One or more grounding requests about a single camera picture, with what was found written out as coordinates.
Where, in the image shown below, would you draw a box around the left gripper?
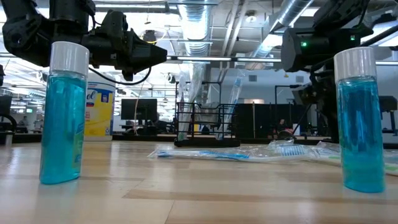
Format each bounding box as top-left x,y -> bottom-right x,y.
82,30 -> 169,82

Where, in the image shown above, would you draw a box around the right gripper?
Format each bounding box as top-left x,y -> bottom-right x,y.
292,73 -> 340,143

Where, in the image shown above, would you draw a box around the teal mouthwash bottle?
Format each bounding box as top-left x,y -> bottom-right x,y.
39,41 -> 90,185
333,46 -> 387,194

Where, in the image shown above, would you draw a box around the person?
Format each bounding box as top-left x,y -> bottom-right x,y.
17,115 -> 30,134
269,118 -> 295,140

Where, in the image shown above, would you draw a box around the black computer monitor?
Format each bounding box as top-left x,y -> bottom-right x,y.
121,98 -> 159,121

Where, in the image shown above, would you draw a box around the black stand with screen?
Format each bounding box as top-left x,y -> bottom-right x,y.
378,95 -> 398,137

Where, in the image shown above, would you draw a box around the long ceiling light bar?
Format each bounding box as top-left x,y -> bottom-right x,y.
166,55 -> 284,64

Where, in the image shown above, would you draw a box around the yellow disinfectant wipes canister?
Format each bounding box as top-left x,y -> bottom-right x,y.
84,72 -> 117,142

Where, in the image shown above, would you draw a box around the black partition panel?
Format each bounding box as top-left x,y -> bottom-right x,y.
234,103 -> 312,139

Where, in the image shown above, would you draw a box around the dark screen on stand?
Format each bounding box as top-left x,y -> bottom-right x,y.
0,94 -> 22,146

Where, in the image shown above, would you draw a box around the black ceiling cord reel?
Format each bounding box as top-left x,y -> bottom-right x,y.
142,29 -> 158,47

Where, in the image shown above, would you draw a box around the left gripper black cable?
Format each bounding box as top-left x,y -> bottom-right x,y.
88,65 -> 152,86

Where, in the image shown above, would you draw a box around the hanging yellow cord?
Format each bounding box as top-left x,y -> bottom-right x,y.
132,73 -> 147,136

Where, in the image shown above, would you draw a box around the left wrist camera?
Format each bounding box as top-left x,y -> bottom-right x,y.
98,9 -> 129,34

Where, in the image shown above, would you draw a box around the ribbed silver air duct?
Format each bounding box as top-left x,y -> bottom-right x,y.
177,0 -> 215,105

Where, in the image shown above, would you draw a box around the black gantry frame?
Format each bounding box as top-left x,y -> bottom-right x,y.
274,84 -> 301,138

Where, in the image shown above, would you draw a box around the black aluminium table frame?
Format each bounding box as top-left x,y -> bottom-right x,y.
0,132 -> 398,149

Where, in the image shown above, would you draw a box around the black wire caddy rack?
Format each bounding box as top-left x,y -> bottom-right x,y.
174,101 -> 241,149

